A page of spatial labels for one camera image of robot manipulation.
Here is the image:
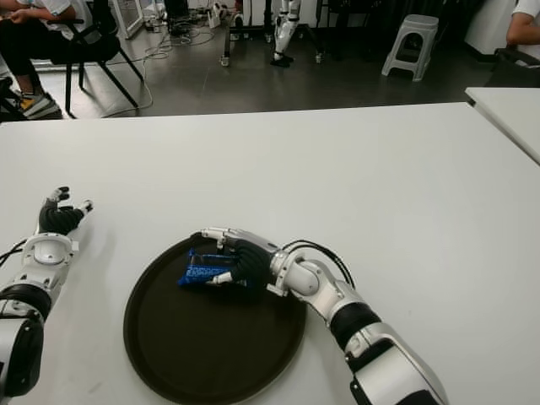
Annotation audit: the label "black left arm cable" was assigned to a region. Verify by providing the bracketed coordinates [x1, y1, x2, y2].
[0, 240, 27, 267]

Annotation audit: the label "white side table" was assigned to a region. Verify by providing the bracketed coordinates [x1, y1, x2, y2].
[463, 86, 540, 165]

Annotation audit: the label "black metal furniture frame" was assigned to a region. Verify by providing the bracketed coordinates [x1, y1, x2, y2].
[0, 75, 26, 123]

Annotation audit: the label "blue Oreo snack packet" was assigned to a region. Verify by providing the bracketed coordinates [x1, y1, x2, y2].
[176, 248, 241, 289]

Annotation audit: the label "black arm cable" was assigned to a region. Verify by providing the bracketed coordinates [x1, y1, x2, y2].
[283, 239, 354, 288]
[0, 240, 27, 267]

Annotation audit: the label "person in white shirt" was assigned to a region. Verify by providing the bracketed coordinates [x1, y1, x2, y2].
[505, 0, 540, 54]

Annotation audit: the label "black bag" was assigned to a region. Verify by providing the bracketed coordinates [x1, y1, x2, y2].
[491, 46, 540, 88]

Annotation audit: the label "white humanoid robot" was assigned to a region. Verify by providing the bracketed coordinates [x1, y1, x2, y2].
[269, 0, 301, 68]

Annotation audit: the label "black metal chair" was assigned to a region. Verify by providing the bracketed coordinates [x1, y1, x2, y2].
[46, 0, 144, 119]

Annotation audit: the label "round dark brown tray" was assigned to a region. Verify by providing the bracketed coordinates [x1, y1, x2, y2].
[123, 236, 307, 402]

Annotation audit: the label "grey plastic stool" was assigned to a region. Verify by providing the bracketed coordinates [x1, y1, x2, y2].
[381, 13, 440, 81]

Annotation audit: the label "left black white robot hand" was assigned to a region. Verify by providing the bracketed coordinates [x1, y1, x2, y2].
[37, 185, 94, 235]

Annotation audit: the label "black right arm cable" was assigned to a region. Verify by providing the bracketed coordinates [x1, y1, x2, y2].
[283, 239, 354, 288]

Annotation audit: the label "white framed panel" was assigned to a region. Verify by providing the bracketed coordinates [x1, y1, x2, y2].
[110, 0, 144, 40]

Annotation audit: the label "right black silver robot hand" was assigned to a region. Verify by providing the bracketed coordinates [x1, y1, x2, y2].
[190, 226, 283, 299]

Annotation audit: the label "white floor cable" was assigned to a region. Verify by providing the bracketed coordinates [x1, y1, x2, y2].
[96, 23, 216, 119]

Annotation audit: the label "black wheeled gantry frame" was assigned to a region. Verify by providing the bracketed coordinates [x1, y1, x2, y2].
[217, 0, 326, 67]

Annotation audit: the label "white bag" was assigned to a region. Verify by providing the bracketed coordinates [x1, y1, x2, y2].
[208, 2, 229, 29]

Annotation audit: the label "seated person black trousers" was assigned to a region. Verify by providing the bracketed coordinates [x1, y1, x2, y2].
[0, 0, 92, 120]

